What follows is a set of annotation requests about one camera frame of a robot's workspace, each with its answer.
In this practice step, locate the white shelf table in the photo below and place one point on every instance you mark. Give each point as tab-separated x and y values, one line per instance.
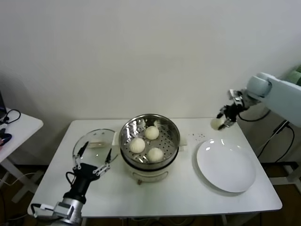
292	175

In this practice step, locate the pale green appliance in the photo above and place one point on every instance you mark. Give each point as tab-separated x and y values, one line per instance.
295	76

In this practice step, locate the glass pot lid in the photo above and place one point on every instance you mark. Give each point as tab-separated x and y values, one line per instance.
98	136

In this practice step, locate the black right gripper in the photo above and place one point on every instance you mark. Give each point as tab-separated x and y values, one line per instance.
234	110

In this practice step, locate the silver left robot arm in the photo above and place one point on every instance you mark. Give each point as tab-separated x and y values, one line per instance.
68	209

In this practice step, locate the white round plate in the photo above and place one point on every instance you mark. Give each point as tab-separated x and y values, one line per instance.
225	164

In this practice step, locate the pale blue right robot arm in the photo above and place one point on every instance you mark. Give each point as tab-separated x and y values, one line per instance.
277	94

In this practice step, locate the white side desk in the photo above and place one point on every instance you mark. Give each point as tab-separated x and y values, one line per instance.
28	124

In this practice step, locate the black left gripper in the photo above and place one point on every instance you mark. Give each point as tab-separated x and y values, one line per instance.
83	179

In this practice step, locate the dark laptop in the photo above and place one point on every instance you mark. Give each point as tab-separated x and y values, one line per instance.
2	106

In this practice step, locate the stainless steel steamer basket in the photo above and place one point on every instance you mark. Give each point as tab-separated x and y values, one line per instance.
169	141

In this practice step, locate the white steamed baozi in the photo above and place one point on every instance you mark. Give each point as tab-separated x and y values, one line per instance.
216	123
155	154
137	144
151	132

